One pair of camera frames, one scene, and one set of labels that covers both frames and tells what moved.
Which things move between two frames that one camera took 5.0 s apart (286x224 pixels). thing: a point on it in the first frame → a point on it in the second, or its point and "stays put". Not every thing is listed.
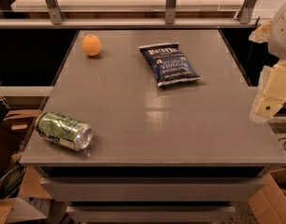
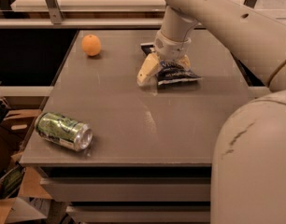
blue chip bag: [169, 64] stays put
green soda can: [64, 131] stays put
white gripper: [282, 35] → [171, 49]
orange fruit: [91, 45] stays put
